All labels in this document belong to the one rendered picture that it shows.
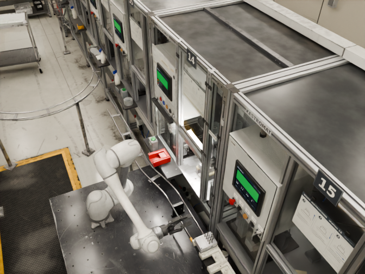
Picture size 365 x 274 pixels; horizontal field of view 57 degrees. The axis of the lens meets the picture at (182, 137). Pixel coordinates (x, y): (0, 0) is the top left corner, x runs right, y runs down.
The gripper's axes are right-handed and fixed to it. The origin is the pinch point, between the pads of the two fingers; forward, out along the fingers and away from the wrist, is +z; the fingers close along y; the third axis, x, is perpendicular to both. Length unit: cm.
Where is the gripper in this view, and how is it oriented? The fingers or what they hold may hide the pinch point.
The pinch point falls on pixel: (188, 220)
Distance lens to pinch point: 238.9
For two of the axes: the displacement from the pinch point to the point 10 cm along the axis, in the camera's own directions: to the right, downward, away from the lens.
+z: 9.0, -2.9, 3.4
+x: -4.4, -5.9, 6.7
